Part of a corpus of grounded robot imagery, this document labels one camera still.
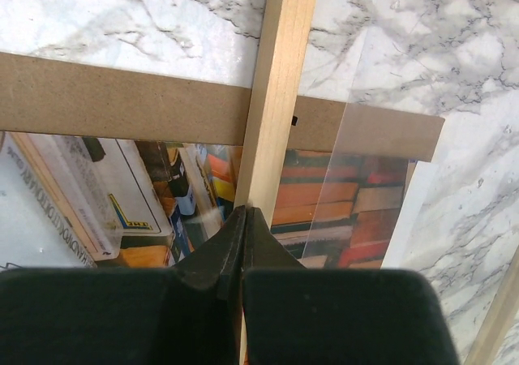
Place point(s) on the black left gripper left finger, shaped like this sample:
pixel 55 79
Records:
pixel 185 314

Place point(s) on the cat and books photo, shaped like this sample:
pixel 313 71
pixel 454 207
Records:
pixel 79 202

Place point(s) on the light wooden picture frame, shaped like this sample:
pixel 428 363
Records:
pixel 282 46

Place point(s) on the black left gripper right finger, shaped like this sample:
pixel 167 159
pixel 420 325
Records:
pixel 299 315

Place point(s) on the brown frame backing board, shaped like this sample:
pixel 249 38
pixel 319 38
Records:
pixel 48 96

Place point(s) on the clear acrylic frame sheet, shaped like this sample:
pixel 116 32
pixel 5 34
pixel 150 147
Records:
pixel 457 60

